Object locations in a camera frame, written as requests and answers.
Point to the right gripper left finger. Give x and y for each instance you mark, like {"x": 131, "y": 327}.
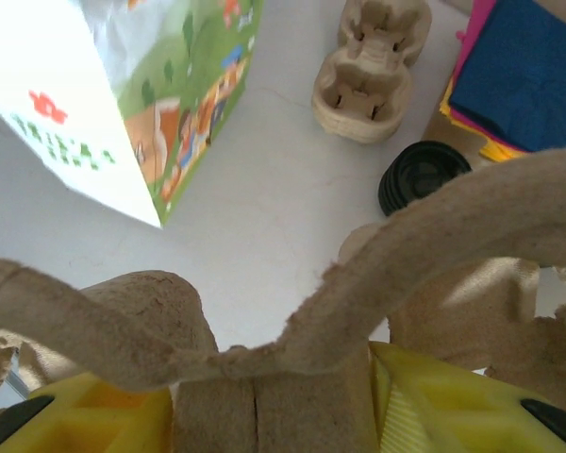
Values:
{"x": 89, "y": 420}

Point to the blue napkin stack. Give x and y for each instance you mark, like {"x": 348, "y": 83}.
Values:
{"x": 523, "y": 80}

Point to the white printed paper bag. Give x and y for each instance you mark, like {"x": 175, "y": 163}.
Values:
{"x": 75, "y": 94}

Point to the black cup lid stack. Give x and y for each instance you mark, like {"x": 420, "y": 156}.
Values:
{"x": 420, "y": 179}

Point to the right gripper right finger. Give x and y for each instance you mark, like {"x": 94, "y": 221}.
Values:
{"x": 453, "y": 415}

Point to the yellow napkin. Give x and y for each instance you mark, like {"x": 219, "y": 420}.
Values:
{"x": 500, "y": 150}

